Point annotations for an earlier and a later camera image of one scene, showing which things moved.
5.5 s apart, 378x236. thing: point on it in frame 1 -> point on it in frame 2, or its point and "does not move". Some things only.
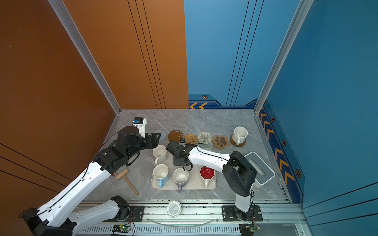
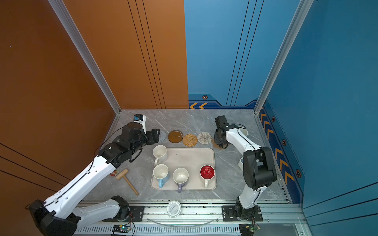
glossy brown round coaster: x=175 y=135 does not move
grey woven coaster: x=163 y=136 does not move
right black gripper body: x=176 y=162 -> x=217 y=139
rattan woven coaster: x=191 y=139 does not move
